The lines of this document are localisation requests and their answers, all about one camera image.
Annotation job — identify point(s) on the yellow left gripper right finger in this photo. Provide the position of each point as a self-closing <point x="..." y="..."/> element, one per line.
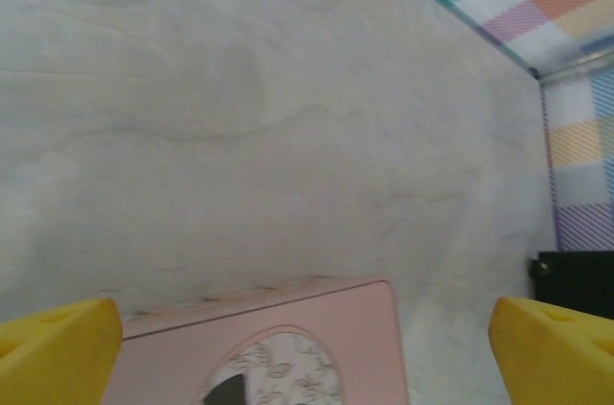
<point x="551" y="357"/>

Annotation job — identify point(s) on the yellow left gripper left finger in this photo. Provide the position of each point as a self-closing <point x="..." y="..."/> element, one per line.
<point x="53" y="352"/>

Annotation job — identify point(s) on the pink illustrated book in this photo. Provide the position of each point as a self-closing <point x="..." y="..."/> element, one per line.
<point x="192" y="352"/>

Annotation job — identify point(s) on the black textured base plate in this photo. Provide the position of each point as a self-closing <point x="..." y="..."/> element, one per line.
<point x="575" y="280"/>

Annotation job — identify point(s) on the aluminium frame rail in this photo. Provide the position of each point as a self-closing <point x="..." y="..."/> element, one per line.
<point x="585" y="64"/>

